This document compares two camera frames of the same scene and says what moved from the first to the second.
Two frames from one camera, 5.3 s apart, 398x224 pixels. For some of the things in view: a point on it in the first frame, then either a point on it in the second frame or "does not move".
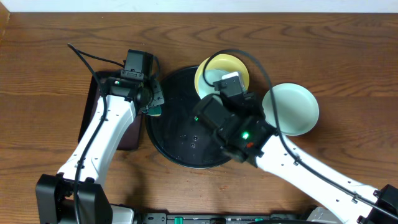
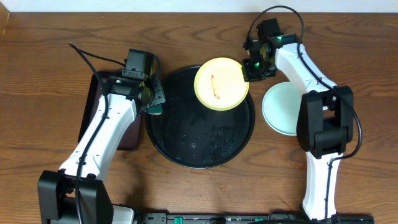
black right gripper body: x=249 y=113 to x=255 y=70
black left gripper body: x=156 y=95 does not move
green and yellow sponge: x=154 y=111 does not move
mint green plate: x=297 y=108 does not move
